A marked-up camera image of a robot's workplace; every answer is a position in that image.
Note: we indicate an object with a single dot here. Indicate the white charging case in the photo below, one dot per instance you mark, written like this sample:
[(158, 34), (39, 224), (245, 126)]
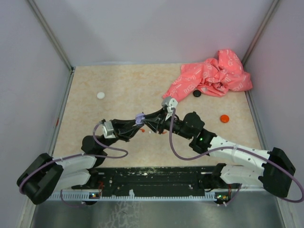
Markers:
[(100, 95)]

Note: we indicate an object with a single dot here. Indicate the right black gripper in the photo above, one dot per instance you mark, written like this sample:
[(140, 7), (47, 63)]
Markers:
[(156, 120)]

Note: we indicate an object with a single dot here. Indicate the orange charging case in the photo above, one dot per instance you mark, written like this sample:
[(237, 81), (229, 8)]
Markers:
[(224, 118)]

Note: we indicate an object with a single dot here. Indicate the black charging case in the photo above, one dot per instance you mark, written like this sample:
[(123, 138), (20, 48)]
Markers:
[(196, 93)]

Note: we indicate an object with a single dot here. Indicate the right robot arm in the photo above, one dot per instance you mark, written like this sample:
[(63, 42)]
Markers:
[(271, 170)]

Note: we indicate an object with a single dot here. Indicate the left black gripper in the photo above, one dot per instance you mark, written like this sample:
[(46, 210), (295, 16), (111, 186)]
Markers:
[(124, 130)]

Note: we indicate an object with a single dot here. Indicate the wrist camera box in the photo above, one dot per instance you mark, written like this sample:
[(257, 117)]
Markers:
[(108, 130), (169, 103)]

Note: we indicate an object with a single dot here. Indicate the pink patterned cloth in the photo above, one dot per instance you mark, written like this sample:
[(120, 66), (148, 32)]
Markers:
[(213, 77)]

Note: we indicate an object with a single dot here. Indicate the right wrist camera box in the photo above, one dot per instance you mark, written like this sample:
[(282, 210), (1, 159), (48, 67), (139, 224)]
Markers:
[(169, 103)]

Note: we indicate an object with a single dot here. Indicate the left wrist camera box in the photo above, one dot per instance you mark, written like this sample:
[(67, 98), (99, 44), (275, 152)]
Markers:
[(108, 130)]

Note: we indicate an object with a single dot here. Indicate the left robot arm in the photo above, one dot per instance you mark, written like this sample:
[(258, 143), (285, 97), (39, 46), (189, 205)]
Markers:
[(47, 174)]

